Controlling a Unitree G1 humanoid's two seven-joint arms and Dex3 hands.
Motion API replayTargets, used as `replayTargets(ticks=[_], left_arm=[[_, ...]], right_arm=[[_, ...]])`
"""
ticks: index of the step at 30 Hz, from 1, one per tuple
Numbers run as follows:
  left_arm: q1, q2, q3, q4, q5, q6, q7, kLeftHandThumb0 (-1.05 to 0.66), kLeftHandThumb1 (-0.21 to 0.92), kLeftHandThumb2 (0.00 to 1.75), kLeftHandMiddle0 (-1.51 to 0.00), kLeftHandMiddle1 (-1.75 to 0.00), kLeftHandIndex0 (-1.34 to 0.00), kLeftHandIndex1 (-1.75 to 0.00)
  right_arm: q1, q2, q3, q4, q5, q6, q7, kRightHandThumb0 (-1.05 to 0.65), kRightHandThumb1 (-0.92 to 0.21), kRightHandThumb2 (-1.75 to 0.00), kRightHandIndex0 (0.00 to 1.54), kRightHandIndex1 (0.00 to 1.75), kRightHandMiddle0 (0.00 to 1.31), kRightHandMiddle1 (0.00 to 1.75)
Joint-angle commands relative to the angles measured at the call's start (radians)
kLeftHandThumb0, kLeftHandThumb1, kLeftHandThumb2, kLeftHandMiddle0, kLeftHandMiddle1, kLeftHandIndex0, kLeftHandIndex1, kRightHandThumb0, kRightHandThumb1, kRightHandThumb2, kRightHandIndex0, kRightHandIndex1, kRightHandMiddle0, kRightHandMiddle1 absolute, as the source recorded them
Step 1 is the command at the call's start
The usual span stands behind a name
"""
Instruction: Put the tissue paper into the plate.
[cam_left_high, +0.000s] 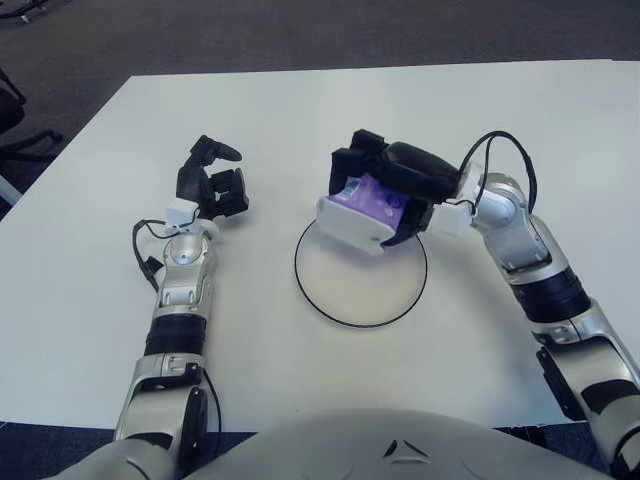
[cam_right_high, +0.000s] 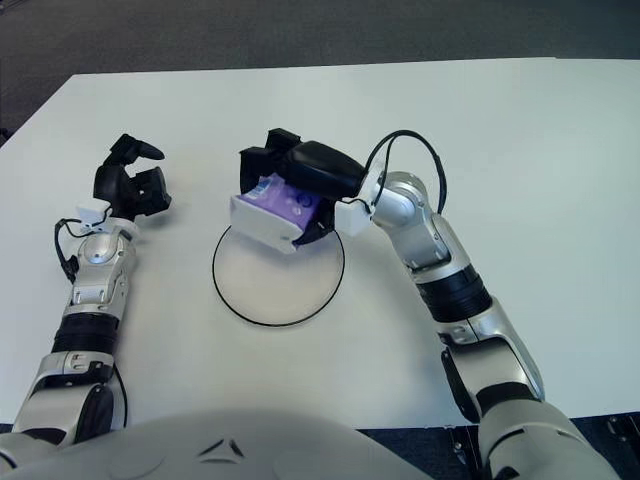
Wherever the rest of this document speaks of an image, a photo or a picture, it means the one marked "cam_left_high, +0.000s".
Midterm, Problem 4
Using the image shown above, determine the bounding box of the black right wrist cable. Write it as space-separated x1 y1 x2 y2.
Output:
458 130 540 211

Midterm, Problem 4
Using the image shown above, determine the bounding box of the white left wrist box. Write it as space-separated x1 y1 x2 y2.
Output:
164 198 199 234

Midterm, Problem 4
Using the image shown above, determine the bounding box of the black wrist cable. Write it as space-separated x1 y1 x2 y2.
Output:
458 130 540 211
132 219 169 291

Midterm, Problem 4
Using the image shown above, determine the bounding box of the white plate with black rim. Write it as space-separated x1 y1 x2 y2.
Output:
294 217 429 329

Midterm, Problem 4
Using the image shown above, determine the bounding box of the purple tissue paper pack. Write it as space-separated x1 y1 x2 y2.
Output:
315 173 414 256

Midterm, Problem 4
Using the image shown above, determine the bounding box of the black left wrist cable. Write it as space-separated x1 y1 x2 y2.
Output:
132 219 169 291

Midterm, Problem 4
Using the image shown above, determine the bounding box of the black office chair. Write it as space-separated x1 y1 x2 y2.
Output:
0 67 64 164

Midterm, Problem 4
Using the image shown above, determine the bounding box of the white metal leg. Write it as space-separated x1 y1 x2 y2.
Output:
0 172 24 206

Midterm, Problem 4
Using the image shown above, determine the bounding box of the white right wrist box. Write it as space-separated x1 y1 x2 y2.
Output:
433 204 474 236

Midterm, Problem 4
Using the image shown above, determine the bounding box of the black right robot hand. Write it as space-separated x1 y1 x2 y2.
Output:
327 128 464 249

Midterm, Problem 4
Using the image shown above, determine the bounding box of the grey robot torso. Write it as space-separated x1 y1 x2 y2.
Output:
49 407 616 480

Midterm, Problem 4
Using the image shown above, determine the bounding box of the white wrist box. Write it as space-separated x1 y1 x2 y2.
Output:
433 204 474 236
164 198 199 234

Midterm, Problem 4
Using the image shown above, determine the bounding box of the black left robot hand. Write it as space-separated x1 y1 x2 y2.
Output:
175 134 250 221

